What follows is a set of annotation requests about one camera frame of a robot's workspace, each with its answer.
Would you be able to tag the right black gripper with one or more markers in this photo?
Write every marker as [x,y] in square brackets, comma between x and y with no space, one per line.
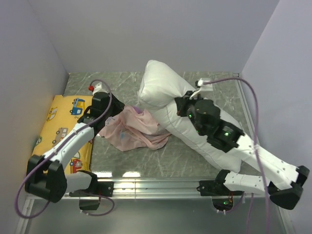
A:
[183,102]

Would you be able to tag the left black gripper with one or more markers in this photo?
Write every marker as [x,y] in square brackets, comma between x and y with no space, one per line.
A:
[119,107]

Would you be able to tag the pink purple Elsa pillowcase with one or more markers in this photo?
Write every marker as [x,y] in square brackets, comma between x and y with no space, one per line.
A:
[132,129]

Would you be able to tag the white pillow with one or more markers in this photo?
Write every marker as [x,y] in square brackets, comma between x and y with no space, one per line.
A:
[159,87]

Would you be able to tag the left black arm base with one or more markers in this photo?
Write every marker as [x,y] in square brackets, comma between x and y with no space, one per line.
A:
[90,201]

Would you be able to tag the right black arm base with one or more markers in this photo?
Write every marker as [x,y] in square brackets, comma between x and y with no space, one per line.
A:
[223,200]

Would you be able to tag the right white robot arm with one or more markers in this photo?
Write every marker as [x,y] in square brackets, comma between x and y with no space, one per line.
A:
[280,181]

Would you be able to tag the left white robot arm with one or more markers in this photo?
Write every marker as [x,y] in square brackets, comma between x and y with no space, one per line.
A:
[46,176]

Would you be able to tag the yellow cartoon car pillow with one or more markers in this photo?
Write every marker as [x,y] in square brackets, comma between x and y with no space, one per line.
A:
[63,115]

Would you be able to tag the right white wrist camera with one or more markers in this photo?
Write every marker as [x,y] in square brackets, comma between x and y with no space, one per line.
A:
[203,86]

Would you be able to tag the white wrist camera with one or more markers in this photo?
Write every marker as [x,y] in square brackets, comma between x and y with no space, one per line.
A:
[99,87]
[203,86]

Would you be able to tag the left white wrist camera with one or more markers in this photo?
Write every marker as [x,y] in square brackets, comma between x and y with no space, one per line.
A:
[99,87]

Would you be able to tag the aluminium right side rail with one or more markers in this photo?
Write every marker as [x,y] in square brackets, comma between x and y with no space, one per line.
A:
[245,107]

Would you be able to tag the aluminium rail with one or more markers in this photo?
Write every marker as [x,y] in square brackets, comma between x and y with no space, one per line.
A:
[245,107]
[165,188]

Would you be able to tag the aluminium front rail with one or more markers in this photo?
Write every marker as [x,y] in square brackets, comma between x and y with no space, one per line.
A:
[165,188]

